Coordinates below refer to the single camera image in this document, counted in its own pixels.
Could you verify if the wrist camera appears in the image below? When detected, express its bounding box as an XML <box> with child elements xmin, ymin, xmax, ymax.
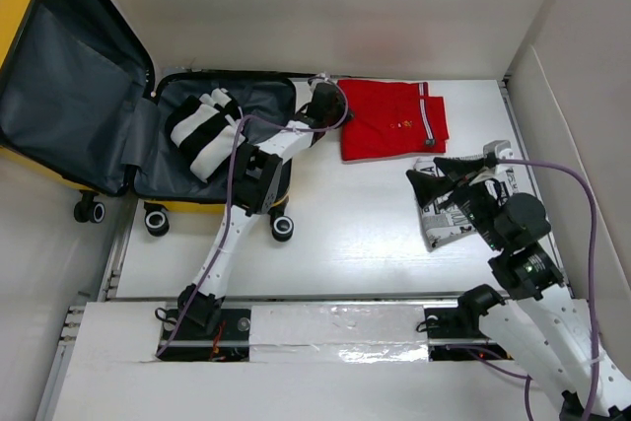
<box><xmin>307</xmin><ymin>72</ymin><xmax>336</xmax><ymax>90</ymax></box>
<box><xmin>483</xmin><ymin>140</ymin><xmax>514</xmax><ymax>160</ymax></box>

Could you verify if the black and white striped garment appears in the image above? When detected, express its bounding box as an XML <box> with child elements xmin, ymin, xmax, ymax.
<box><xmin>165</xmin><ymin>88</ymin><xmax>247</xmax><ymax>182</ymax></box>

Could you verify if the yellow cartoon suitcase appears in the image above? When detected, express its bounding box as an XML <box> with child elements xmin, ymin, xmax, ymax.
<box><xmin>1</xmin><ymin>0</ymin><xmax>297</xmax><ymax>237</ymax></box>

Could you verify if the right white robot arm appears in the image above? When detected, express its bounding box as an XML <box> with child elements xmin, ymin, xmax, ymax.
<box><xmin>406</xmin><ymin>152</ymin><xmax>630</xmax><ymax>420</ymax></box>

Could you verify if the red shirt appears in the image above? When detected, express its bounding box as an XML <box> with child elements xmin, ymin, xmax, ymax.
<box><xmin>338</xmin><ymin>79</ymin><xmax>450</xmax><ymax>162</ymax></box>

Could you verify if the white foam cover panel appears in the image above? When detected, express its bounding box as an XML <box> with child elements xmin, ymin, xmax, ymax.
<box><xmin>248</xmin><ymin>303</ymin><xmax>429</xmax><ymax>364</ymax></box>

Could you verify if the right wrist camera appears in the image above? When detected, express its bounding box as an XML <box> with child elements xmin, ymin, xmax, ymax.
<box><xmin>483</xmin><ymin>140</ymin><xmax>514</xmax><ymax>160</ymax></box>

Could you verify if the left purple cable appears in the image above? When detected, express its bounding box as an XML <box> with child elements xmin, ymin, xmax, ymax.
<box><xmin>155</xmin><ymin>73</ymin><xmax>350</xmax><ymax>361</ymax></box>

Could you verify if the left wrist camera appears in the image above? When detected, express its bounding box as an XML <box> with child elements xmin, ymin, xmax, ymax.
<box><xmin>307</xmin><ymin>72</ymin><xmax>336</xmax><ymax>90</ymax></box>

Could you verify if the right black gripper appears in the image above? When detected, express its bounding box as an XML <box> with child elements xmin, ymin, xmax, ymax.
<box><xmin>403</xmin><ymin>156</ymin><xmax>505</xmax><ymax>249</ymax></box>

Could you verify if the newspaper print cloth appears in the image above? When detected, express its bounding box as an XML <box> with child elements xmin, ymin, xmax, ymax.
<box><xmin>420</xmin><ymin>169</ymin><xmax>519</xmax><ymax>251</ymax></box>

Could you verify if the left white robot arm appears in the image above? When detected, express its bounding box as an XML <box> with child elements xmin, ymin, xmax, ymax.
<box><xmin>174</xmin><ymin>77</ymin><xmax>350</xmax><ymax>339</ymax></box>

